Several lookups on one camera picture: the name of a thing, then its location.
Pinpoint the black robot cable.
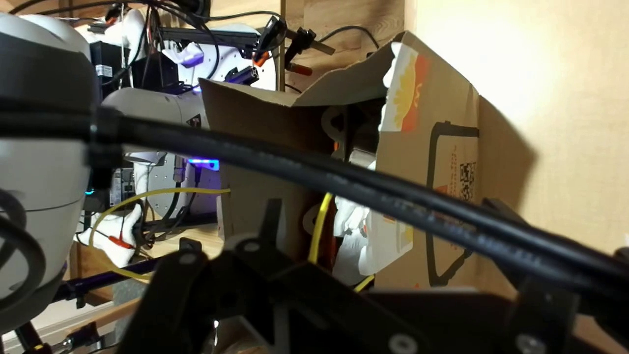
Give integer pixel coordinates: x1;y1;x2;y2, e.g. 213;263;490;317
0;94;629;303

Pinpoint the brown McDelivery paper bag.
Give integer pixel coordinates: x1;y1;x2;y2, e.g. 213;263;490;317
198;29;483;295

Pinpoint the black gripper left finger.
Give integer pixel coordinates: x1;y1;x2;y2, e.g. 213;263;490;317
117;195;420;354

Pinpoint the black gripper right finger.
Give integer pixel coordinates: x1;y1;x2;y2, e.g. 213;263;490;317
479;195;629;354

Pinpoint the black camera stand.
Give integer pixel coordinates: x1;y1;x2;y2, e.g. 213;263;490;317
152;16;337;77

